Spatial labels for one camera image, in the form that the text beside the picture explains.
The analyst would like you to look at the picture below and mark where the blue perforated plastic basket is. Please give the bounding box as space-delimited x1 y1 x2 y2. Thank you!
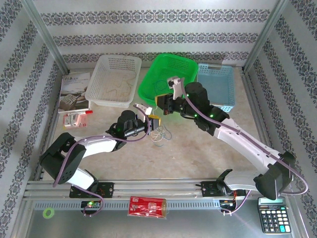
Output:
195 62 235 114

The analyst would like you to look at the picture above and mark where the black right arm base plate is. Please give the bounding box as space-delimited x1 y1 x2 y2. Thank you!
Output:
200 180 247 198

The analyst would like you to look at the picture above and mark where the thin white cable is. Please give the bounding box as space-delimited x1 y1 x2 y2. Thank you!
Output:
151 125 165 146
155 131 166 147

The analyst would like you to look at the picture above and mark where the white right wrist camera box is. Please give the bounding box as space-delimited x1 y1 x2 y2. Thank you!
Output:
167 75 185 100

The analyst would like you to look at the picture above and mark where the red foil packet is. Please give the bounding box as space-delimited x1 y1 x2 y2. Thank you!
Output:
127 195 168 220

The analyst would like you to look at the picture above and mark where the small wired controller board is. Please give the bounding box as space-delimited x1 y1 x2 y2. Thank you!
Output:
219 199 236 211

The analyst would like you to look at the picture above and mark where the white perforated plastic basket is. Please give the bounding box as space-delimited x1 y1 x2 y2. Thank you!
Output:
85 54 142 109

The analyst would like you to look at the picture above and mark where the grey white book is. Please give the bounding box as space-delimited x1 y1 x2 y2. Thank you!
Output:
58 71 91 114

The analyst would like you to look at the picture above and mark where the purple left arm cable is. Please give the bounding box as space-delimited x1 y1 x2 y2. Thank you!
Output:
52 104 152 218

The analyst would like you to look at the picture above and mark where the pink white small box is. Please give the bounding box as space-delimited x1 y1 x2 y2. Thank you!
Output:
63 113 89 130

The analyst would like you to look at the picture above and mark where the black desk calculator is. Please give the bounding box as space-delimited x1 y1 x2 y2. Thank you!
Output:
257 197 292 235

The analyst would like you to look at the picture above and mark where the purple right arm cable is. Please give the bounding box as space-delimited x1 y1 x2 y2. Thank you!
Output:
182 78 309 217

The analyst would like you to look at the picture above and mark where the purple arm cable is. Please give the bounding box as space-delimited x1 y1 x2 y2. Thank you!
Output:
182 78 309 217
52 104 152 218

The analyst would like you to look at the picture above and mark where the thin yellow-green cable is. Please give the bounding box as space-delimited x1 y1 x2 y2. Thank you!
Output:
106 81 128 93
125 70 139 90

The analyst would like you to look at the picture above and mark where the slotted grey cable duct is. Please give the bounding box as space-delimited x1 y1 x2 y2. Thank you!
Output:
32 200 222 211

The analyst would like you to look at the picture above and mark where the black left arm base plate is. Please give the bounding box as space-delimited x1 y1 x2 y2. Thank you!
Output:
69 182 114 199

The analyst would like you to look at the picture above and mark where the aluminium mounting rail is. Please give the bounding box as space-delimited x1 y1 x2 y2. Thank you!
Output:
23 178 293 199

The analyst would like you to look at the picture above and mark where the aluminium frame post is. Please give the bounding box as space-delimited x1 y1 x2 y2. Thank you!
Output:
21 0 70 75
242 0 291 74

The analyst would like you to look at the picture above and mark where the small lit controller board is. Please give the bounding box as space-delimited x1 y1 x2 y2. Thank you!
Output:
81 200 102 209

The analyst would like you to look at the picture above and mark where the aluminium side rail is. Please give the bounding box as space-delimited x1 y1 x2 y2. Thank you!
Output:
241 71 283 179
34 70 65 181

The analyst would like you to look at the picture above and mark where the green perforated plastic basket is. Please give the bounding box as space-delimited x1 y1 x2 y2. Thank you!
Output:
137 53 199 114

